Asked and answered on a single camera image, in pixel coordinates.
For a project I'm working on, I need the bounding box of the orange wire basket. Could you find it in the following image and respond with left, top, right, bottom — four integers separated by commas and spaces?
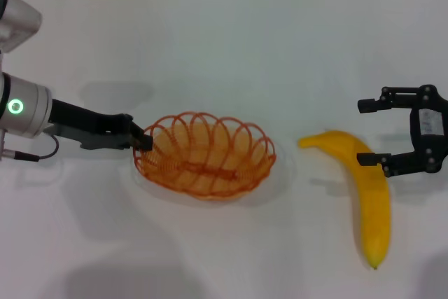
132, 112, 277, 202

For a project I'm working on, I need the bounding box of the yellow banana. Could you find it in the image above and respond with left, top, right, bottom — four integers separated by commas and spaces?
297, 130, 391, 270

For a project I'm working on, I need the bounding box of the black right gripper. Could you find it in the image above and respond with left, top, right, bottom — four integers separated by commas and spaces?
356, 84, 448, 178

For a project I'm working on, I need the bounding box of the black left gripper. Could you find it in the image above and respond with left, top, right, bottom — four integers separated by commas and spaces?
48, 98, 154, 151

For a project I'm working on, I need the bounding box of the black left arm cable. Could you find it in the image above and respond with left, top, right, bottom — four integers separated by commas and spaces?
0, 133, 60, 162

